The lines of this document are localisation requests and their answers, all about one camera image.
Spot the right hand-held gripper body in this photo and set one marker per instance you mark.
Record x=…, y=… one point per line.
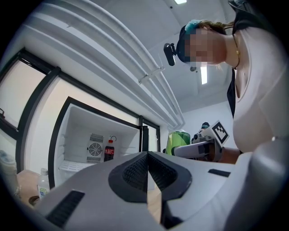
x=219, y=134

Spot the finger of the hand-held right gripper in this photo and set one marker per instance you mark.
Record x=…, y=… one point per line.
x=187, y=151

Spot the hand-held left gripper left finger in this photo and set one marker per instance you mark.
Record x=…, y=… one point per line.
x=94, y=203

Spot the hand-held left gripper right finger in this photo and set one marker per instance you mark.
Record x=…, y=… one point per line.
x=198, y=191

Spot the green drink can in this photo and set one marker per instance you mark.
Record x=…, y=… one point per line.
x=178, y=139

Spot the dark cola bottle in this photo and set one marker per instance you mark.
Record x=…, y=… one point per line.
x=109, y=152

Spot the black mini fridge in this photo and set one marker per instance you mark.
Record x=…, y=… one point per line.
x=76, y=126

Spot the person's torso in beige top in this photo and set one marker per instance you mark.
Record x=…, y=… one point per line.
x=259, y=101

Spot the clear plastic water bottle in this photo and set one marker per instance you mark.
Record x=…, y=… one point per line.
x=43, y=187

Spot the ceiling light panel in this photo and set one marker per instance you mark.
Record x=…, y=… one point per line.
x=203, y=75
x=180, y=1

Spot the round smoke detector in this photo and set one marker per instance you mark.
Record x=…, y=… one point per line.
x=192, y=68

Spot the person's head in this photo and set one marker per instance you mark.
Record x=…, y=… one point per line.
x=210, y=45

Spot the teal hair clip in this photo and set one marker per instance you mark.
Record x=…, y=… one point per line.
x=194, y=24

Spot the frosted fixed window pane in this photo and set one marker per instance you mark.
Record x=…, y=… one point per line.
x=67, y=90

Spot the white ceiling pipe bundle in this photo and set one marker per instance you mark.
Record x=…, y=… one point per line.
x=101, y=45

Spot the black framed window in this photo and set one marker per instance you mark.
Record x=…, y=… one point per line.
x=20, y=88

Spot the white pipe bracket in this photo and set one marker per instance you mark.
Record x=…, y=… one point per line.
x=151, y=72

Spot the black head camera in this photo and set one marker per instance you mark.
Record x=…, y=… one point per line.
x=169, y=54

